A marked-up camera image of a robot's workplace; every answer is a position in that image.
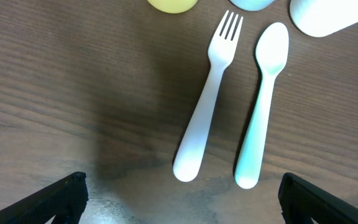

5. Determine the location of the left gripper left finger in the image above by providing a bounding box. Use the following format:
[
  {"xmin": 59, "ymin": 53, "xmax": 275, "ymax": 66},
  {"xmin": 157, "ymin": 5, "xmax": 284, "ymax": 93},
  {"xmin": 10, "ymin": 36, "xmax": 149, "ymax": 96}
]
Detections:
[{"xmin": 0, "ymin": 172, "xmax": 88, "ymax": 224}]

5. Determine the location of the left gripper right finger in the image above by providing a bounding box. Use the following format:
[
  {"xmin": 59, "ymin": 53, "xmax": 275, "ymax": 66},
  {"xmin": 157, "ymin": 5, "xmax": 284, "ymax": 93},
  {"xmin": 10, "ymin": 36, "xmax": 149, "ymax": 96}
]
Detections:
[{"xmin": 278, "ymin": 172, "xmax": 358, "ymax": 224}]

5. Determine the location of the mint green plastic spoon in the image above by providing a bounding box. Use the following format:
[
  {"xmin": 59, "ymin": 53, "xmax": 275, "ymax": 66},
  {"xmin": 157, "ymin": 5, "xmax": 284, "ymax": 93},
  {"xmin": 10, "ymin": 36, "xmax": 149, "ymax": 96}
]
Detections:
[{"xmin": 234, "ymin": 22, "xmax": 289, "ymax": 189}]

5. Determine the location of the white plastic fork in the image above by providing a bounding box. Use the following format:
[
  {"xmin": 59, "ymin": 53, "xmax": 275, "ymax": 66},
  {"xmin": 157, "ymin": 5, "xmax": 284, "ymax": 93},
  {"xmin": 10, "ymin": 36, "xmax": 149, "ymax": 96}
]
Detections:
[{"xmin": 173, "ymin": 11, "xmax": 243, "ymax": 182}]

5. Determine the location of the white plastic cup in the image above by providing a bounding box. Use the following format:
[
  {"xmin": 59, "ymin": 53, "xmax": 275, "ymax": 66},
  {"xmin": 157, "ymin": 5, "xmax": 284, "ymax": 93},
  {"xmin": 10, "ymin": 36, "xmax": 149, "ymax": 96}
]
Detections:
[{"xmin": 289, "ymin": 0, "xmax": 358, "ymax": 37}]

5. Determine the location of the grey-blue plastic cup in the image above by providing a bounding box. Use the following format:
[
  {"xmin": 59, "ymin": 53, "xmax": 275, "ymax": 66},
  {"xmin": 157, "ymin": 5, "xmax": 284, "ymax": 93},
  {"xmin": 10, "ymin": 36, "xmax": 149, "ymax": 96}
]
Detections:
[{"xmin": 229, "ymin": 0, "xmax": 275, "ymax": 11}]

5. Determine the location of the yellow plastic cup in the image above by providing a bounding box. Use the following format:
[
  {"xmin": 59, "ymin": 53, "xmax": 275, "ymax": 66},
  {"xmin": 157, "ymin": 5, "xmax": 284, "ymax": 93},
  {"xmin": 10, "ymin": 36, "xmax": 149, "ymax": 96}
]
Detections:
[{"xmin": 147, "ymin": 0, "xmax": 198, "ymax": 14}]

